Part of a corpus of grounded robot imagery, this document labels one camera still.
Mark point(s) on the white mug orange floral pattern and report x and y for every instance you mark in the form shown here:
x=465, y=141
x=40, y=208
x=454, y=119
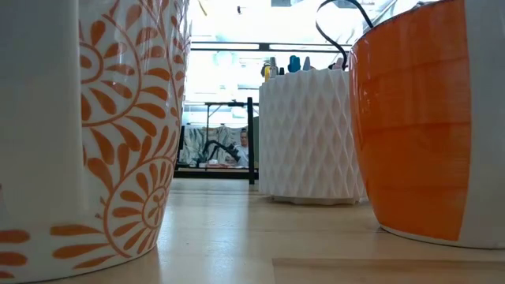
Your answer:
x=79, y=138

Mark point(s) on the black background robot arm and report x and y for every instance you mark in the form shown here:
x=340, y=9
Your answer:
x=221, y=146

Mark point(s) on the person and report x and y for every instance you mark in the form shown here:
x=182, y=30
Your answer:
x=242, y=152

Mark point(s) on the leaf pattern cloth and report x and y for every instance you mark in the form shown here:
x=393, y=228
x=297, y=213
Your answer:
x=197, y=144

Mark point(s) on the white textured pen holder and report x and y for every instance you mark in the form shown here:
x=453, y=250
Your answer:
x=311, y=138

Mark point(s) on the yellow marker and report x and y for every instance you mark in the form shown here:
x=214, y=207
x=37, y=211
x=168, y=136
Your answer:
x=267, y=74

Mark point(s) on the teal marker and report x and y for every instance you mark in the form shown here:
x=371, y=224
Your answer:
x=294, y=64

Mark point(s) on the pale grey marker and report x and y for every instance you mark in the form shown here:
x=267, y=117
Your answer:
x=307, y=64

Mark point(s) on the black background workbench frame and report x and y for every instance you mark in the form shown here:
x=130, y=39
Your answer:
x=221, y=103

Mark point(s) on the black aluminium table frame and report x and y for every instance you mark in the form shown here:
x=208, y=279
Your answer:
x=213, y=173

